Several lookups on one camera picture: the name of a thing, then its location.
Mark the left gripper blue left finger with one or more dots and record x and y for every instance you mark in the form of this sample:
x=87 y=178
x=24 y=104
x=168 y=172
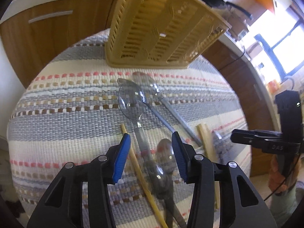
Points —
x=120 y=157

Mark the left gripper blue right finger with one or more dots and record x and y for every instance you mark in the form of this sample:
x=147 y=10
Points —
x=181 y=156

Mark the fingers of the right gripper seen aside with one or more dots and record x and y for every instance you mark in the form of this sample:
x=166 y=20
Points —
x=255 y=138

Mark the bamboo chopstick single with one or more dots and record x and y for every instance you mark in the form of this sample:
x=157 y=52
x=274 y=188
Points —
x=144 y=185

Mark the bamboo chopstick pile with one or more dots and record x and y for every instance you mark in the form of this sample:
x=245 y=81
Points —
x=211 y=154

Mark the clear plastic spoon grey handle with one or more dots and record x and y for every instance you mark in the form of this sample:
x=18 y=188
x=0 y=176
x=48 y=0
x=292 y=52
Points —
x=132 y=101

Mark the person's right hand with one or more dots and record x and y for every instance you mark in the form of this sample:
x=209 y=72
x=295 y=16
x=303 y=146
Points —
x=275 y=178

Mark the metal spoon near gripper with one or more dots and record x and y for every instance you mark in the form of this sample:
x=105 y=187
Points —
x=158 y=178

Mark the yellow plastic utensil basket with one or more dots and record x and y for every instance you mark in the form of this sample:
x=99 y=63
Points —
x=161 y=33

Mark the wooden cabinet drawer front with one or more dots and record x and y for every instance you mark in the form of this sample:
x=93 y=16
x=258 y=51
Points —
x=33 y=37

